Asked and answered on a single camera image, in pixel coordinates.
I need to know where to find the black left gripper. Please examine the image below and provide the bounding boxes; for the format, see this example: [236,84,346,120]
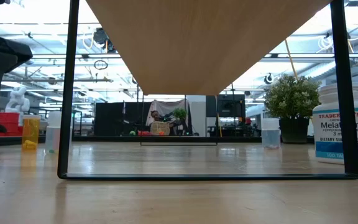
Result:
[0,37,33,125]

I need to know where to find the small orange pill bottle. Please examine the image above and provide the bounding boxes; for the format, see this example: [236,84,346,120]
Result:
[21,114,41,152]

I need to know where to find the clear pill bottle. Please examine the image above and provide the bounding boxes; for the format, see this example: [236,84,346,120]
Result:
[44,111,62,154]
[260,117,282,149]

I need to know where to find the white melatonin bottle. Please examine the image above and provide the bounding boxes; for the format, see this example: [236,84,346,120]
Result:
[311,81,358,167]

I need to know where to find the wooden shelf black metal legs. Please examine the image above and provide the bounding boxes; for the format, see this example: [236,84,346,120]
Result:
[57,0,358,180]

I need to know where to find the white robot statue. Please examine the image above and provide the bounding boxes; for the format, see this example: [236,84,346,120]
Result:
[4,86,30,125]

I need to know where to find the red box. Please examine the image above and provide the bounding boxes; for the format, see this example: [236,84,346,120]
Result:
[0,111,24,138]

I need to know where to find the black partition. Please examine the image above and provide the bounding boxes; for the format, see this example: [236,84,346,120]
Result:
[94,101,152,136]

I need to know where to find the black ceiling device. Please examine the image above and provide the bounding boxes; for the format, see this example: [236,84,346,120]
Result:
[92,27,117,54]

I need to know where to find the person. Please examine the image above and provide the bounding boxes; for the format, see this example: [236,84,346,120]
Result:
[149,110,167,124]

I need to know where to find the wicker basket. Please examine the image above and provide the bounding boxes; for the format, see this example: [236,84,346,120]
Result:
[150,121,171,136]

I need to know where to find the white hanging cloth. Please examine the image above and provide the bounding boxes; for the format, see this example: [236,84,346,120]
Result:
[146,99,188,125]

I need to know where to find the small green background plant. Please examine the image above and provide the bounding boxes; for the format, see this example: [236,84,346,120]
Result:
[172,107,188,121]

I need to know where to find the white pillar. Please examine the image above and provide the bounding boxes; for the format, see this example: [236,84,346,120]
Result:
[186,95,207,137]

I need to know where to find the black monitor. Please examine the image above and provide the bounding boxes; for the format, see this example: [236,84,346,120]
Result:
[206,94,247,118]

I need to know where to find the potted green plant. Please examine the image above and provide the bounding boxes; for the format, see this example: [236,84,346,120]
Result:
[263,73,322,144]

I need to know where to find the black hanging cable ring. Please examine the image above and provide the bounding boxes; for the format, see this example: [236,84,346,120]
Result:
[93,59,109,71]

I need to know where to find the black aluminium table frame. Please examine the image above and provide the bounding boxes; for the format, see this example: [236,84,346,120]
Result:
[0,134,316,147]

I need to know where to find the yellow hanging cable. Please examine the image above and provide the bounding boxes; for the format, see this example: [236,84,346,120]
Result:
[283,39,300,80]

